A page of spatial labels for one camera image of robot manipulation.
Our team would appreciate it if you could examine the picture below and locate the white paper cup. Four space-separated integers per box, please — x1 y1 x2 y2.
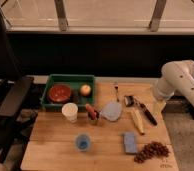
61 103 78 123

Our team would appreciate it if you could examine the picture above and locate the small cup with red tool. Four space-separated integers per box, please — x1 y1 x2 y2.
85 103 99 125

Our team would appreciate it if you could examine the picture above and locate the light grey towel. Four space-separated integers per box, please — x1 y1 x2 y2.
100 101 122 122

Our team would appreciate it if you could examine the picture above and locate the green plastic bin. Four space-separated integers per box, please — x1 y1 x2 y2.
40 74 95 112

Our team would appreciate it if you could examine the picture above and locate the black office chair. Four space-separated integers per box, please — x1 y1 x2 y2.
0 12 37 163

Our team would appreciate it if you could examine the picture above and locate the bunch of brown grapes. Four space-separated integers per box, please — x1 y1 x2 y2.
134 141 170 163

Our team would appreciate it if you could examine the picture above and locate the apple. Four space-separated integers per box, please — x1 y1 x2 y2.
80 84 92 96

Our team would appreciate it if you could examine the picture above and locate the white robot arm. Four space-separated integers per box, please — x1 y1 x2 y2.
152 60 194 107

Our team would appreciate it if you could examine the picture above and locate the yellow banana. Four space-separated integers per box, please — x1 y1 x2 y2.
131 110 145 135

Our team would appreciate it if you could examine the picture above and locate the blue sponge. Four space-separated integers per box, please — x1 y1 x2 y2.
123 132 138 154

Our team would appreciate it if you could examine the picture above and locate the blue cup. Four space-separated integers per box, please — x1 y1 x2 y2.
75 134 91 152

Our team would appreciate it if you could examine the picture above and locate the red bowl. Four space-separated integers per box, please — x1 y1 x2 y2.
48 84 71 103

